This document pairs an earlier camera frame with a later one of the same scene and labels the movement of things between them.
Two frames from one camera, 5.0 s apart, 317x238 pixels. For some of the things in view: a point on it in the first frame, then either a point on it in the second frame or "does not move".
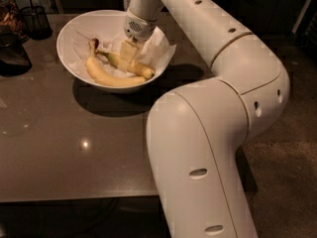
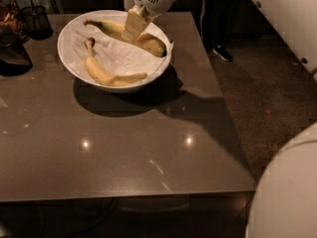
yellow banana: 134,65 -> 148,42
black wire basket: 14,58 does not move
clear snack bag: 10,16 does not move
